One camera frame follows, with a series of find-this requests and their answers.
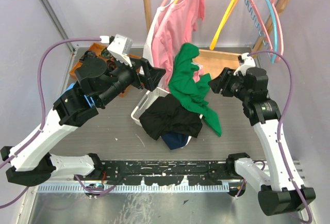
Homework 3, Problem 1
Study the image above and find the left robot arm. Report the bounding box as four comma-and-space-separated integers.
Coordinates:
1, 57, 166, 187

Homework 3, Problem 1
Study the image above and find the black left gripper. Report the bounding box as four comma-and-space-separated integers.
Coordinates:
99, 54, 167, 108

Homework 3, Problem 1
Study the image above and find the wooden clothes rack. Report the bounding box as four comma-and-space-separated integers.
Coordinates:
140, 0, 303, 85

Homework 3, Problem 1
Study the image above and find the white plastic basket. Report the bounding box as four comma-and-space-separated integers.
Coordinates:
131, 87, 202, 141

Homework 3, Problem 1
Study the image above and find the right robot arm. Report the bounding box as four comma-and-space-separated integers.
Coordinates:
208, 67, 316, 216

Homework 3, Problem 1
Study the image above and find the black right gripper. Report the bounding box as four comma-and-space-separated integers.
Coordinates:
208, 67, 251, 102

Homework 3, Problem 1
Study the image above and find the pink plastic hanger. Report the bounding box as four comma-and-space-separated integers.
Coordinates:
247, 0, 292, 63

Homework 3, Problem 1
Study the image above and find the dark rolled sock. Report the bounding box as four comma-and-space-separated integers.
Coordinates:
79, 50, 97, 63
101, 48, 112, 59

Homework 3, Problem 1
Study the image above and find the light blue metal-hook hanger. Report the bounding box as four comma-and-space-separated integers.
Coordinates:
243, 0, 284, 55

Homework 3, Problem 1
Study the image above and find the yellow plastic hanger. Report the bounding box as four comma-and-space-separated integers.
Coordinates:
209, 0, 239, 50

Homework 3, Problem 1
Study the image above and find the white t shirt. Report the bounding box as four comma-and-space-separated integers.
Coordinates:
142, 4, 173, 91

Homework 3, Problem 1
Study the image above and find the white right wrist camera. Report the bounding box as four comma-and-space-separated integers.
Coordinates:
234, 53, 256, 76

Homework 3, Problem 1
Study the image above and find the navy blue t shirt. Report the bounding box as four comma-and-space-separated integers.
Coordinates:
161, 132, 191, 150

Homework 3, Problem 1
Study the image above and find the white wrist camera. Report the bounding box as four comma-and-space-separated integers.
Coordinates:
100, 34, 133, 67
234, 53, 256, 76

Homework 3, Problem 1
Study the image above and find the green t shirt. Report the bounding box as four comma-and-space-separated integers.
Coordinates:
168, 43, 222, 136

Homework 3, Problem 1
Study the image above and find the blue folded cloth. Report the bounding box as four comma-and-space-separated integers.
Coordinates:
67, 82, 96, 108

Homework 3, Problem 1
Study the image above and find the black t shirt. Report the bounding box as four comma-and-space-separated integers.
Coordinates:
139, 94, 203, 140

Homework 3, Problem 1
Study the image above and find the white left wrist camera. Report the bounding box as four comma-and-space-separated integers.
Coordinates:
100, 34, 133, 67

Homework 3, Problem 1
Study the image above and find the pink t shirt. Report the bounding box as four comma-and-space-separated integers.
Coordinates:
151, 0, 205, 90

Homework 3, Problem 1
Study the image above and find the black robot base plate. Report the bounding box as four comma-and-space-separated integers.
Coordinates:
79, 160, 242, 186

